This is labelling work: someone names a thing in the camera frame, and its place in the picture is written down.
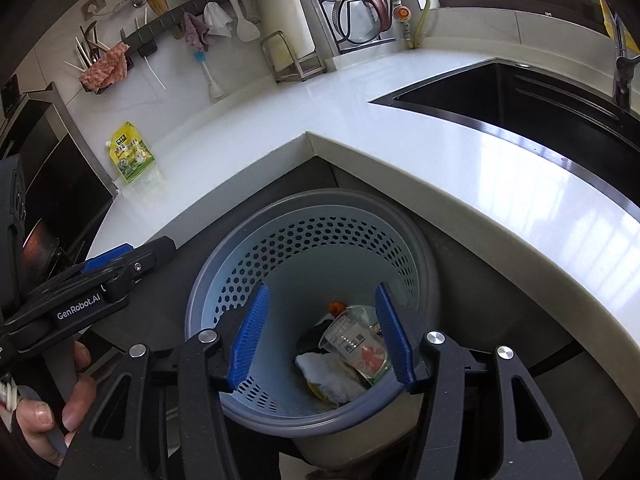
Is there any clear plastic cup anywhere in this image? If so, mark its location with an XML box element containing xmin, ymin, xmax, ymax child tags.
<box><xmin>318</xmin><ymin>304</ymin><xmax>392</xmax><ymax>385</ymax></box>

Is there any white tissue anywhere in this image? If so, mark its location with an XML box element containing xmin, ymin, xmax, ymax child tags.
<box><xmin>295</xmin><ymin>352</ymin><xmax>367</xmax><ymax>405</ymax></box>

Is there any grey perforated trash bin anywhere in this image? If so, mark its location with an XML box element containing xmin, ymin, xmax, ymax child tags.
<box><xmin>184</xmin><ymin>187</ymin><xmax>443</xmax><ymax>438</ymax></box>

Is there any black kitchen sink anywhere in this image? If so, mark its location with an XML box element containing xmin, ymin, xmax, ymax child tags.
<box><xmin>374</xmin><ymin>58</ymin><xmax>639</xmax><ymax>218</ymax></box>

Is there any person's left hand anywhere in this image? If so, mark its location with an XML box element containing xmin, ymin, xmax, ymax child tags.
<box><xmin>14</xmin><ymin>340</ymin><xmax>99</xmax><ymax>466</ymax></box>

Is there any yellow green sauce pouch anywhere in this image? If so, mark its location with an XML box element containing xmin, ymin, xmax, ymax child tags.
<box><xmin>105</xmin><ymin>122</ymin><xmax>155</xmax><ymax>183</ymax></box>

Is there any blue white bottle brush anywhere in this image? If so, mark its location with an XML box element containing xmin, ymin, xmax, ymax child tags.
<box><xmin>194</xmin><ymin>50</ymin><xmax>224</xmax><ymax>102</ymax></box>

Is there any pink orange cloth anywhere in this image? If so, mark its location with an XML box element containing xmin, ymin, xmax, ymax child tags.
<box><xmin>79</xmin><ymin>42</ymin><xmax>129</xmax><ymax>93</ymax></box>

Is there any steel cutting board rack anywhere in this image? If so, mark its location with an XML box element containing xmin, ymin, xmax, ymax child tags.
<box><xmin>260</xmin><ymin>30</ymin><xmax>328</xmax><ymax>84</ymax></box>

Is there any white rice paddle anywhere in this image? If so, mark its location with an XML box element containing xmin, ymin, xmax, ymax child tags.
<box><xmin>229</xmin><ymin>0</ymin><xmax>260</xmax><ymax>42</ymax></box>

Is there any mauve hanging cloth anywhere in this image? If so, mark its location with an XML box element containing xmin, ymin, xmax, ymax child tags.
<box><xmin>182</xmin><ymin>12</ymin><xmax>208</xmax><ymax>53</ymax></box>

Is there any white hanging cloth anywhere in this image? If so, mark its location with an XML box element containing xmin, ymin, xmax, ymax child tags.
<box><xmin>203</xmin><ymin>2</ymin><xmax>233</xmax><ymax>38</ymax></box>

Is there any black lid rack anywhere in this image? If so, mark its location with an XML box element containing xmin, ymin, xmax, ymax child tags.
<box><xmin>311</xmin><ymin>0</ymin><xmax>404</xmax><ymax>57</ymax></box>

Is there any gas valve orange dial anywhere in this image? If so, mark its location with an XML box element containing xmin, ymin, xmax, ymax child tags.
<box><xmin>392</xmin><ymin>0</ymin><xmax>413</xmax><ymax>49</ymax></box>

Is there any glass pot lid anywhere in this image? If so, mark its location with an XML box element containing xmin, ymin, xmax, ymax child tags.
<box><xmin>332</xmin><ymin>0</ymin><xmax>392</xmax><ymax>46</ymax></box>

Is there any white cutting board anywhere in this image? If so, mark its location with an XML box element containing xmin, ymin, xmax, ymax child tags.
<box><xmin>256</xmin><ymin>0</ymin><xmax>316</xmax><ymax>58</ymax></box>

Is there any sink faucet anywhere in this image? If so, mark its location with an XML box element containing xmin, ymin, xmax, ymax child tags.
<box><xmin>612</xmin><ymin>12</ymin><xmax>639</xmax><ymax>110</ymax></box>

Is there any black wall hook rail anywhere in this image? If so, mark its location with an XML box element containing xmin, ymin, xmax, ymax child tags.
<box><xmin>119</xmin><ymin>0</ymin><xmax>228</xmax><ymax>70</ymax></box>

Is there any yellow gas hose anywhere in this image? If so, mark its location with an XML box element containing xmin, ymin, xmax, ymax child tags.
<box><xmin>406</xmin><ymin>0</ymin><xmax>433</xmax><ymax>50</ymax></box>

